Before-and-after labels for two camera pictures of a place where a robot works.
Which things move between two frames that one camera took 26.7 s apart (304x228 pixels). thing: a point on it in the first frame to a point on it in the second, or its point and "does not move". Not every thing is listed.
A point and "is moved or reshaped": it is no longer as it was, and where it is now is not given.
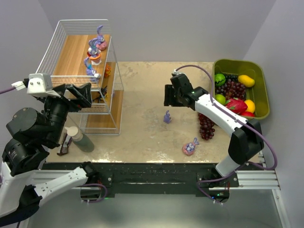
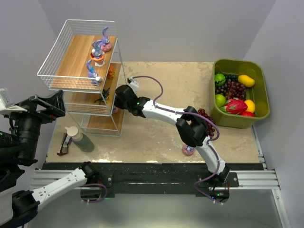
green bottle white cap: (81, 140) does not move
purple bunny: (102, 45) to (107, 46)
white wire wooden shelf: (81, 51) does not move
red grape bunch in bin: (232, 89) does not move
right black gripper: (170, 95) to (121, 95)
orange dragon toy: (108, 71) is moved or reshaped
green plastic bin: (258, 93) does not move
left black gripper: (65, 97) to (33, 104)
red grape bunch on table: (206, 130) does not move
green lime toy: (220, 99) does not move
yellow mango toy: (247, 81) does not move
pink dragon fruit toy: (236, 105) does not move
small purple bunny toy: (90, 71) is moved or reshaped
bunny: (94, 53) is moved or reshaped
